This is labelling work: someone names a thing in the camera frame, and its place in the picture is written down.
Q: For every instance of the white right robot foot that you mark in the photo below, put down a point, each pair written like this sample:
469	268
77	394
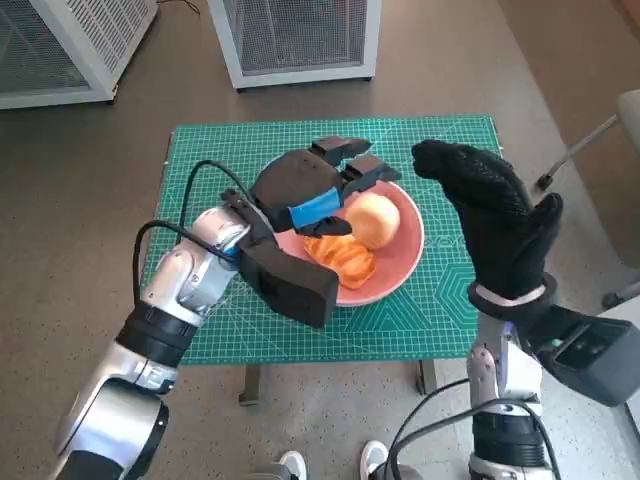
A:
374	457

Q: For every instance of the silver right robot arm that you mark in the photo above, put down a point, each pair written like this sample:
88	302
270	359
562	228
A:
510	370

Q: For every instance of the green cutting mat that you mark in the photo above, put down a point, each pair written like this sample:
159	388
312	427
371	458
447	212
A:
225	145

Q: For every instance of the white cabinet with mesh panels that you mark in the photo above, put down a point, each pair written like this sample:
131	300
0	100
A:
295	70

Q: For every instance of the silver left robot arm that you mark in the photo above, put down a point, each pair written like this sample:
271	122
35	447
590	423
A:
200	270

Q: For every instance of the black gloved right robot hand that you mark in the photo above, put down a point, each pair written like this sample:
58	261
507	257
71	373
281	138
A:
500	225

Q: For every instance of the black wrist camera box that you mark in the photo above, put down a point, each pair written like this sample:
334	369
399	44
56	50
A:
295	285
595	370

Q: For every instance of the grey chair with metal legs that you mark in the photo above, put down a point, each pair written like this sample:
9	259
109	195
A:
630	175

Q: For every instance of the grey metal table leg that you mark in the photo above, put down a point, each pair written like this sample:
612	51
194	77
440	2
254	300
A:
429	377
250	385

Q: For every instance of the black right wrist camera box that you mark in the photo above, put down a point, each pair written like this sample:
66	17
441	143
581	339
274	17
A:
595	370

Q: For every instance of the pink bowl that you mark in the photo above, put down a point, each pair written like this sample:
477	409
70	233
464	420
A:
395	265

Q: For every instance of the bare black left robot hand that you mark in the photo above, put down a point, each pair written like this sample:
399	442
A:
295	185

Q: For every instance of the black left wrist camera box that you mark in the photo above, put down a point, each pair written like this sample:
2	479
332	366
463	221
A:
295	285

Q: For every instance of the white cabinet with perforated side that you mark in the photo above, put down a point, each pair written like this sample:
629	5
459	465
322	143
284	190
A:
105	30

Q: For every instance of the round toy bread bun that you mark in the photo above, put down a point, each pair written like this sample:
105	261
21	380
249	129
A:
375	220

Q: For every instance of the long braided toy bread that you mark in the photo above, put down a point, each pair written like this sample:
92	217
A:
350	265

